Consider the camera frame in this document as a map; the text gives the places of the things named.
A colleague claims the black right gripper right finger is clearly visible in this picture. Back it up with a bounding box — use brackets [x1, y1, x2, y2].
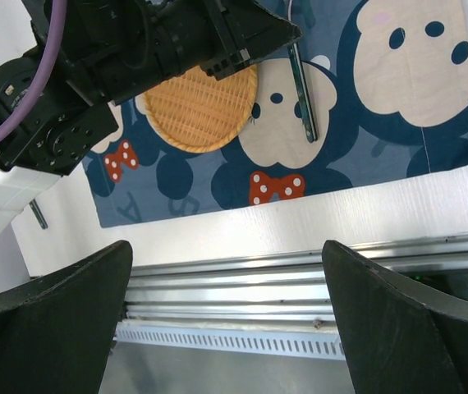
[322, 241, 468, 393]

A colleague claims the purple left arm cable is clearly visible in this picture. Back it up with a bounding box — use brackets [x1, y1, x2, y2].
[0, 0, 69, 165]

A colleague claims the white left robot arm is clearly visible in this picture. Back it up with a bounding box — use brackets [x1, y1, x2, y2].
[0, 1, 301, 234]

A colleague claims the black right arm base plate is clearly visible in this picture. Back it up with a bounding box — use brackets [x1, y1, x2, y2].
[403, 268, 468, 301]

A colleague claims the aluminium mounting rail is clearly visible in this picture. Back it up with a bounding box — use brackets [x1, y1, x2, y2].
[125, 234, 468, 328]

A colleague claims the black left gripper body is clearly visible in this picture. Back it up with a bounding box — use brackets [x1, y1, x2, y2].
[32, 0, 259, 103]

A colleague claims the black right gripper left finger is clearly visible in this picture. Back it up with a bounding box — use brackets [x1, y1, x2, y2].
[0, 241, 132, 393]

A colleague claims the perforated cable duct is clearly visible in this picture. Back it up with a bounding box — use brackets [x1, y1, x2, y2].
[114, 323, 345, 360]

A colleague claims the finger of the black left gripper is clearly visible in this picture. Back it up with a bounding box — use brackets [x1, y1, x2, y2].
[233, 1, 302, 62]

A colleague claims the blue cartoon mouse placemat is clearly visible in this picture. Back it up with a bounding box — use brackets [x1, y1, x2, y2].
[83, 1, 468, 227]

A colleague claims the spoon with green handle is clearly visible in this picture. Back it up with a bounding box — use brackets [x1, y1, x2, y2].
[29, 199, 48, 230]

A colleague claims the fork with green handle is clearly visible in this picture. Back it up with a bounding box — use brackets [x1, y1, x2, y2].
[287, 44, 319, 144]

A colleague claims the orange woven round plate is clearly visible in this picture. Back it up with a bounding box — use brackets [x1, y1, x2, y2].
[135, 65, 258, 153]

